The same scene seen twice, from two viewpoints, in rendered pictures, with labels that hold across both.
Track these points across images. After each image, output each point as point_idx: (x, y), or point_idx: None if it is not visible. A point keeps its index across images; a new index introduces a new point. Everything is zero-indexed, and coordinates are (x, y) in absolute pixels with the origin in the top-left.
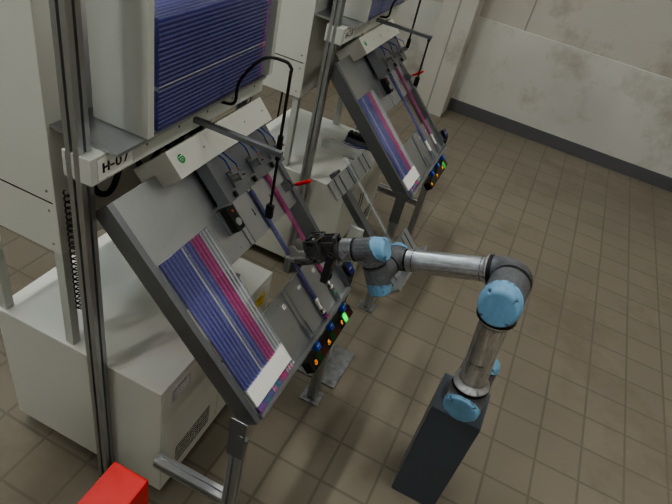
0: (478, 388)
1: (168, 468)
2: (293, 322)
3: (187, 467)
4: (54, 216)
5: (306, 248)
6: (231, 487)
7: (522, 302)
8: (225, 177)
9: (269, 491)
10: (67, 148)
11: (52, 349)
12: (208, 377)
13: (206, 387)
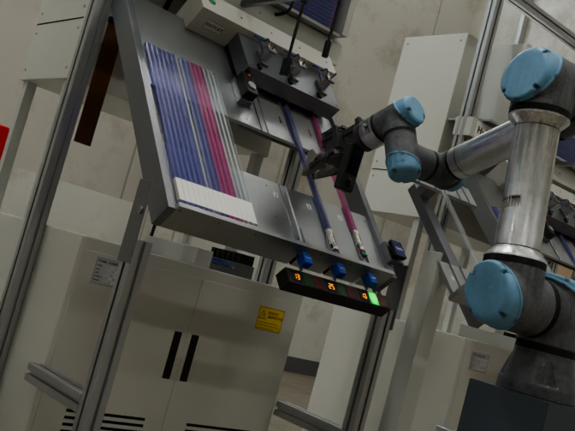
0: (517, 245)
1: (40, 368)
2: (281, 215)
3: (64, 375)
4: (80, 31)
5: (324, 139)
6: (102, 347)
7: (560, 60)
8: (254, 53)
9: None
10: None
11: (4, 237)
12: (139, 156)
13: (149, 357)
